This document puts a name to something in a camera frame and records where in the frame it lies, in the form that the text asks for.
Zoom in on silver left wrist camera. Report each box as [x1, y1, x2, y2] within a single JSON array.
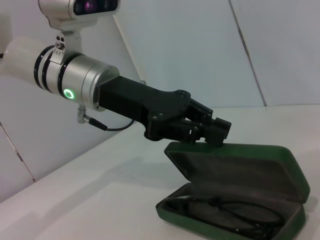
[[38, 0, 122, 28]]

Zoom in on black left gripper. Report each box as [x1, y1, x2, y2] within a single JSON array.
[[98, 76, 227, 146]]

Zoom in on silver camera mount bracket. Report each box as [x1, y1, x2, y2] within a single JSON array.
[[48, 23, 82, 65]]

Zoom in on green glasses case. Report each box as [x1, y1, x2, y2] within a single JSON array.
[[155, 142, 311, 240]]

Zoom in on black thin-framed glasses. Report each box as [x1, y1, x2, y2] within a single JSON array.
[[163, 196, 288, 237]]

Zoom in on left gripper cable with plug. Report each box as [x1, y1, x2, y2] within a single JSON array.
[[76, 104, 137, 132]]

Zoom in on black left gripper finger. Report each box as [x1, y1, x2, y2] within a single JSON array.
[[186, 98, 232, 136]]

